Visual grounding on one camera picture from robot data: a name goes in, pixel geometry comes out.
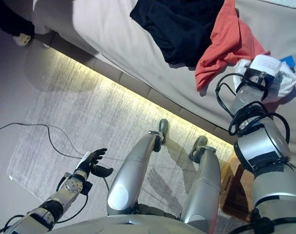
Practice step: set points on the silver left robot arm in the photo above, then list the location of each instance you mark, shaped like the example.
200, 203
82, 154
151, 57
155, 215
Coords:
65, 192

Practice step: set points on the silver left robot leg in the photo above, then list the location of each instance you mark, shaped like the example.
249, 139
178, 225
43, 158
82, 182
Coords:
133, 170

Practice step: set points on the person's dark trouser leg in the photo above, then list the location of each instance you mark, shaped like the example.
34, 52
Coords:
13, 23

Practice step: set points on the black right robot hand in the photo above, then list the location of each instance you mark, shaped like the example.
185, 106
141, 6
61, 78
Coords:
266, 65

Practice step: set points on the red garment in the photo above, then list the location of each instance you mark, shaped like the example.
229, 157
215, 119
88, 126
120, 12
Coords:
228, 41

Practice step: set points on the large grey striped rug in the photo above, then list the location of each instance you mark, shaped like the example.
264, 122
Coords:
77, 109

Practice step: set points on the grey left robot foot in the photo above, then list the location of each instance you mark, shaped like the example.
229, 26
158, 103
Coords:
163, 126

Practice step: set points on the grey right robot foot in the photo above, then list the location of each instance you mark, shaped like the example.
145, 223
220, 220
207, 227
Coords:
199, 143

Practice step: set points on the grey robot foot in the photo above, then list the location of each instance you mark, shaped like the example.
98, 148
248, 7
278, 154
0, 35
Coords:
199, 143
163, 126

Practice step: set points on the grey robot torso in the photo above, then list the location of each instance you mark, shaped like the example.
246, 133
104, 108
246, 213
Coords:
128, 225

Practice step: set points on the silver right robot leg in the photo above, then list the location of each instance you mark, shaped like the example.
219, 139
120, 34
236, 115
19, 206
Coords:
203, 185

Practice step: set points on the silver robot leg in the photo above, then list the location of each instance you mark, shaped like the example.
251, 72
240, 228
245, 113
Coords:
133, 170
203, 185

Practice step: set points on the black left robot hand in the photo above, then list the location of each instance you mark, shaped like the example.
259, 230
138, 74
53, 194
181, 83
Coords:
88, 165

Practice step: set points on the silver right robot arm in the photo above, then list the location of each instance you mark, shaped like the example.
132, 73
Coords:
264, 151

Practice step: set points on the person's white shoe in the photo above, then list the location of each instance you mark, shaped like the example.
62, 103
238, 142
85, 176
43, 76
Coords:
22, 39

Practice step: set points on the white garment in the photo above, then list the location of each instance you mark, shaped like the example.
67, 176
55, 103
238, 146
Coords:
288, 81

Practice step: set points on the brown bed frame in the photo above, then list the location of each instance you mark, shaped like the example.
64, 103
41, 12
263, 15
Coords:
128, 79

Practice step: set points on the brown wicker basket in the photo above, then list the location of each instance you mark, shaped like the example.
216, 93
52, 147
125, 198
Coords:
235, 187

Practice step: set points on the bed with grey bedding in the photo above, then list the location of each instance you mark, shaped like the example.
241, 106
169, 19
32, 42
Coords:
113, 31

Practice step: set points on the black garment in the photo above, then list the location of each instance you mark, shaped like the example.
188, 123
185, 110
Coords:
177, 26

